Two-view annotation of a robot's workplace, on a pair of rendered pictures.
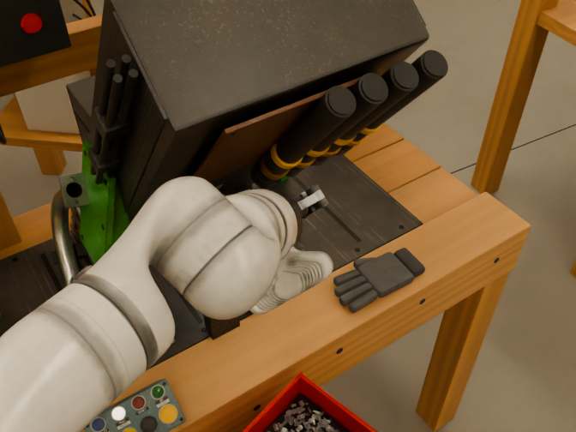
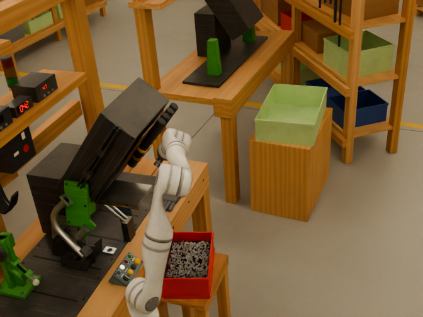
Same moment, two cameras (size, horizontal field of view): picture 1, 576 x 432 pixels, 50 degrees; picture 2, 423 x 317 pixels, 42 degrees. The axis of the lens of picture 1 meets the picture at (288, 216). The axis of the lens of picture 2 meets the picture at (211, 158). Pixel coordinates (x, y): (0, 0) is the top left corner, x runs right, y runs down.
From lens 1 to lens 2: 166 cm
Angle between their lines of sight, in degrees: 30
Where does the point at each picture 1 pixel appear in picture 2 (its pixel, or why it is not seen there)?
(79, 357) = (182, 147)
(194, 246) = (179, 136)
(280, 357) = not seen: hidden behind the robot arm
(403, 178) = (152, 170)
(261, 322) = (141, 229)
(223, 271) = (186, 138)
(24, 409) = (182, 152)
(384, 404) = not seen: hidden behind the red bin
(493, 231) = (197, 170)
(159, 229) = (173, 134)
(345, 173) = (129, 177)
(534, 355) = (232, 239)
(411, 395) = not seen: hidden behind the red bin
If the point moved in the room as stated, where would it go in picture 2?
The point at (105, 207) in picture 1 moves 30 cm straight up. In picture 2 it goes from (86, 196) to (72, 135)
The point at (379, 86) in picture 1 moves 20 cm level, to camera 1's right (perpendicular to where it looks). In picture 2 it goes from (167, 114) to (204, 100)
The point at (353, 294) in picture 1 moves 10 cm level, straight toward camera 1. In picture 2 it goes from (167, 205) to (175, 216)
